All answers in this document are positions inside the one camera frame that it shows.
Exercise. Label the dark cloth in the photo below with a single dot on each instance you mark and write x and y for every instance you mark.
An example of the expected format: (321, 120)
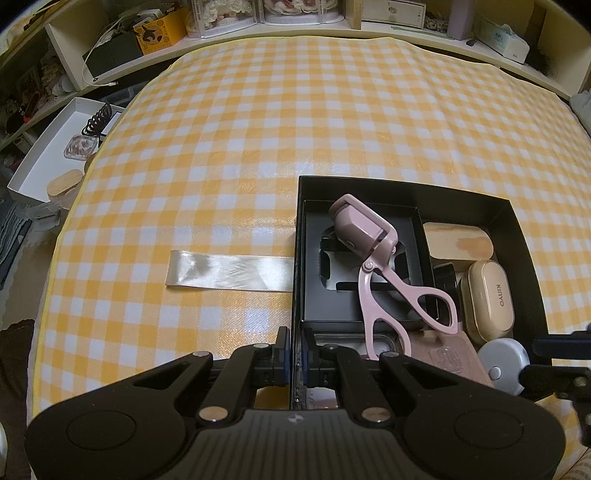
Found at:
(14, 401)

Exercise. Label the white tissue box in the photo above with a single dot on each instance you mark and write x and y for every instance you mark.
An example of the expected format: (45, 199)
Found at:
(501, 39)

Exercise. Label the white round tape measure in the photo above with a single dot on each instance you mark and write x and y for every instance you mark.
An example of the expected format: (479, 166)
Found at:
(503, 364)

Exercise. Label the pink eyelash curler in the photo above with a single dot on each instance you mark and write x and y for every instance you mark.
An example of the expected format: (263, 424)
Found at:
(358, 226)

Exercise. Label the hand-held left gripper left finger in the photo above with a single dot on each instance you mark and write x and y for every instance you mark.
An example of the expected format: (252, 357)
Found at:
(281, 353)

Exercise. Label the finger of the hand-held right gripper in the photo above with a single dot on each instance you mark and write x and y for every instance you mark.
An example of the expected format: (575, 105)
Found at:
(563, 344)
(558, 381)

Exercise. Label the silver satin ribbon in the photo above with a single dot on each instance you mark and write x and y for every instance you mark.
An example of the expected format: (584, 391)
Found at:
(221, 270)

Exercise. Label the white tray box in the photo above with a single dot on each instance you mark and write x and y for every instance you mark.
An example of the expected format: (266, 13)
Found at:
(41, 152)

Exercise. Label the yellow printed box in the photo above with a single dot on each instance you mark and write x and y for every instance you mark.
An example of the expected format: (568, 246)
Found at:
(159, 27)

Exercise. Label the clear doll display case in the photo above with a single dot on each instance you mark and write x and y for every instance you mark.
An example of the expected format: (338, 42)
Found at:
(300, 9)
(221, 16)

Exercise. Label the gold earbud case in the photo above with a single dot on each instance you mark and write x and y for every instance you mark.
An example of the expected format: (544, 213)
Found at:
(489, 300)

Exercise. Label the small clear box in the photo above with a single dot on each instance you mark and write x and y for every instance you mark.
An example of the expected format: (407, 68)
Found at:
(79, 146)

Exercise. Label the small black box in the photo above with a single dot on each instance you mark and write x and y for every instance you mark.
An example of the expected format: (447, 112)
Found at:
(314, 300)

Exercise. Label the grey pillow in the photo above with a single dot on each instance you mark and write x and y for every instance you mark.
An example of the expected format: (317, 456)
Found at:
(581, 106)

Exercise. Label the black hair claw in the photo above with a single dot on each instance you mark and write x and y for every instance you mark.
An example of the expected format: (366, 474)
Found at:
(97, 120)

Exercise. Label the pink case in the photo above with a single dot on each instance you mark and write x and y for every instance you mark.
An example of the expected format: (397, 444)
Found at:
(443, 357)

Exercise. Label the large black box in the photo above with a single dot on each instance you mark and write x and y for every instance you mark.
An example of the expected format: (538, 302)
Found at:
(521, 258)

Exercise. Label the white small drawer box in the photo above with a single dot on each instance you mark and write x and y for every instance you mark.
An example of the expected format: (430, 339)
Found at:
(392, 9)

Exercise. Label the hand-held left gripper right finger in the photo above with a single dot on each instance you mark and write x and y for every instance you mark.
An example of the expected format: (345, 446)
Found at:
(305, 357)

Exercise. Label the yellow checkered mat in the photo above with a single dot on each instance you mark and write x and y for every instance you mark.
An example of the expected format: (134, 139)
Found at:
(207, 138)

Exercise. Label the wooden-lid box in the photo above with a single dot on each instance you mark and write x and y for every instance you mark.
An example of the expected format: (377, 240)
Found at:
(64, 184)
(457, 240)

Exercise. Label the dark green box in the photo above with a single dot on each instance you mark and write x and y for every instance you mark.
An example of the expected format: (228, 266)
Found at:
(113, 55)

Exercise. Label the purple container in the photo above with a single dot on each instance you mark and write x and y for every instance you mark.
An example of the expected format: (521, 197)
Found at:
(461, 18)

